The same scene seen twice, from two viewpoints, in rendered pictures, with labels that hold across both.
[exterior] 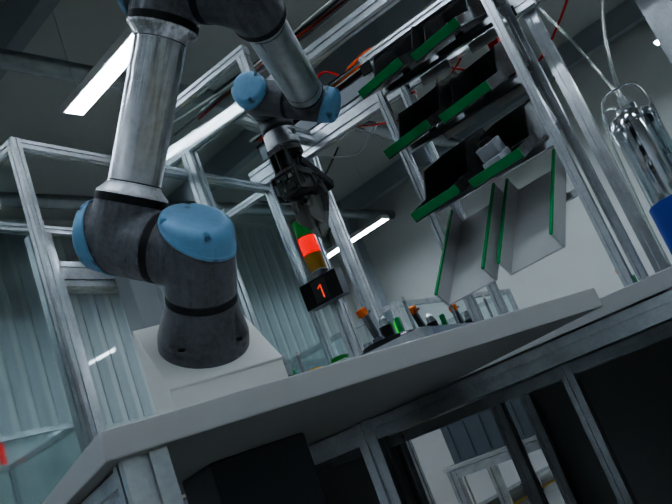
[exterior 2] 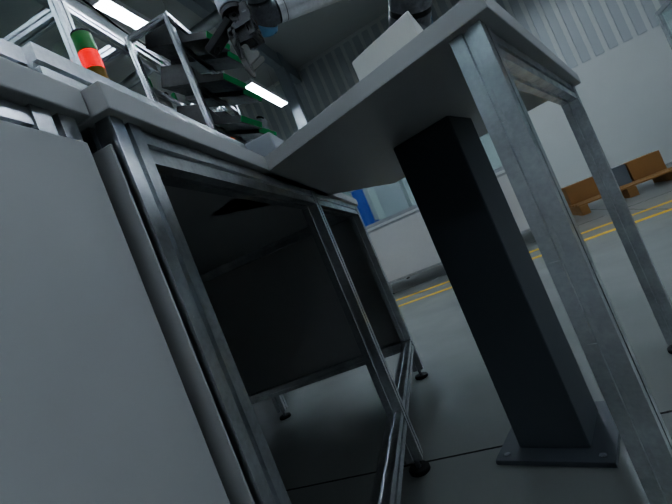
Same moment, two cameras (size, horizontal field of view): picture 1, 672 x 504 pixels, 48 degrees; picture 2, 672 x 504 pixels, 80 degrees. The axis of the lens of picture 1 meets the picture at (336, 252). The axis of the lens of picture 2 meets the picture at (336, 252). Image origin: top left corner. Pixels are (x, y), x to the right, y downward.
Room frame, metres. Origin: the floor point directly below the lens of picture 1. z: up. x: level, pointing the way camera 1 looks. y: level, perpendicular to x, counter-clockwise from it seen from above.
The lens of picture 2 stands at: (1.86, 1.14, 0.60)
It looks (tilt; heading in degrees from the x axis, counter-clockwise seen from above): 2 degrees up; 253
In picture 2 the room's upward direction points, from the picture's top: 23 degrees counter-clockwise
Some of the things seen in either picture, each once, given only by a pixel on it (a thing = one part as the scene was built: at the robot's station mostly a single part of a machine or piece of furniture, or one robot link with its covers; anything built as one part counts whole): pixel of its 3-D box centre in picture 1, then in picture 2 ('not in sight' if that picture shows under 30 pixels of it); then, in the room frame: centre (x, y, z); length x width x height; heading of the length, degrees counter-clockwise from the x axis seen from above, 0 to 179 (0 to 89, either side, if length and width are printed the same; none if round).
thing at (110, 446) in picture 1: (265, 438); (413, 137); (1.26, 0.22, 0.84); 0.90 x 0.70 x 0.03; 33
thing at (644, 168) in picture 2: not in sight; (617, 183); (-3.32, -2.83, 0.20); 1.20 x 0.80 x 0.41; 143
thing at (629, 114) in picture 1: (644, 141); not in sight; (2.15, -0.96, 1.32); 0.14 x 0.14 x 0.38
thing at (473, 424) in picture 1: (514, 414); not in sight; (3.84, -0.52, 0.73); 0.62 x 0.42 x 0.23; 60
